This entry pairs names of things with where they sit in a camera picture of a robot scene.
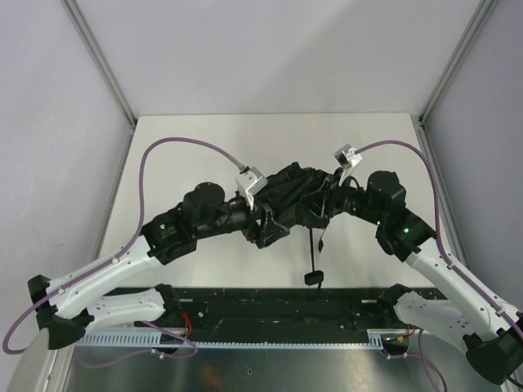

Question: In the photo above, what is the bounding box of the black folding umbrella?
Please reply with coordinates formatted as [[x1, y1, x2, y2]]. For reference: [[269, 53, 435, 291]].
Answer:
[[255, 163, 330, 294]]

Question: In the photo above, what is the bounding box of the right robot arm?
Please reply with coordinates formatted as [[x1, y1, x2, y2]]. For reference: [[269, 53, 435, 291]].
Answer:
[[299, 169, 522, 385]]

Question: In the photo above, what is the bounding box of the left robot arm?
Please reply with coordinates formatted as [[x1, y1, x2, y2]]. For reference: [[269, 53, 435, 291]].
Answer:
[[28, 182, 297, 350]]

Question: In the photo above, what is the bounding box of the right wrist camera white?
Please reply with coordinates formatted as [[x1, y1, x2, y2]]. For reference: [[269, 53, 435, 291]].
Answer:
[[333, 145, 363, 185]]

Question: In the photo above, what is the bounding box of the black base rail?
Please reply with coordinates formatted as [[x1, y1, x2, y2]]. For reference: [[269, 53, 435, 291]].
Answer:
[[156, 287, 413, 345]]

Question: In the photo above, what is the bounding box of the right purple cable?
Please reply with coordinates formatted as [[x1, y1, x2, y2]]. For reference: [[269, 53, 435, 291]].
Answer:
[[355, 140, 520, 323]]

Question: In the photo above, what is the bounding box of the purple cable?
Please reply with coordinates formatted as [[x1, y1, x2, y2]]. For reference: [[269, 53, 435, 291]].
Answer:
[[355, 140, 520, 323], [2, 136, 246, 355]]

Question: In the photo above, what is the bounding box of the grey slotted cable duct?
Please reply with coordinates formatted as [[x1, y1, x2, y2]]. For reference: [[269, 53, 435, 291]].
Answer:
[[81, 328, 409, 352]]

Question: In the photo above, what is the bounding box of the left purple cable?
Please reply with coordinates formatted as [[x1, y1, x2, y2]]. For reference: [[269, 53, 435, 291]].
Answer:
[[2, 136, 246, 355]]

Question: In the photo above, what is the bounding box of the right aluminium frame post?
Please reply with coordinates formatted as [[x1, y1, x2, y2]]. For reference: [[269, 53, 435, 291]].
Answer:
[[418, 0, 499, 127]]

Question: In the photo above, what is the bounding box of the aluminium frame post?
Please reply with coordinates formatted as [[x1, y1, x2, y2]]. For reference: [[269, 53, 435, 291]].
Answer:
[[418, 0, 499, 127], [60, 0, 138, 127]]

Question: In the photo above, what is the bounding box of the left aluminium frame post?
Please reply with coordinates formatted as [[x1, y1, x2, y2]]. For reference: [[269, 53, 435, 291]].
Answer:
[[60, 0, 138, 127]]

